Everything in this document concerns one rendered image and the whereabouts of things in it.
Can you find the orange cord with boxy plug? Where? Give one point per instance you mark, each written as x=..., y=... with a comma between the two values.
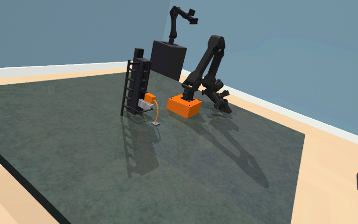
x=149, y=98

